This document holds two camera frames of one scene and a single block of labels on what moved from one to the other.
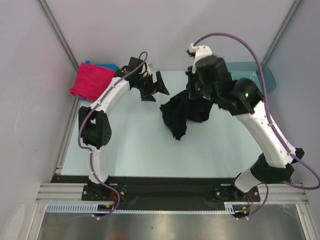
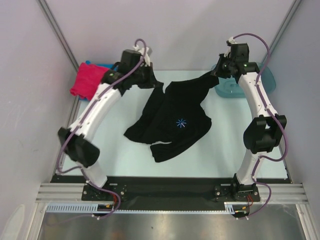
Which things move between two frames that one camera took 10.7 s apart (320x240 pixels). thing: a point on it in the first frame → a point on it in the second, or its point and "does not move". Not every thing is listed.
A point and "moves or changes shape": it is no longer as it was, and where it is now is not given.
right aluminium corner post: (280, 32) does not move
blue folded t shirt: (107, 66) does not move
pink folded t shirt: (91, 81) does not move
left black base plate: (95, 192) does not move
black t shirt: (180, 108) moves or changes shape
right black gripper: (192, 76) → (217, 72)
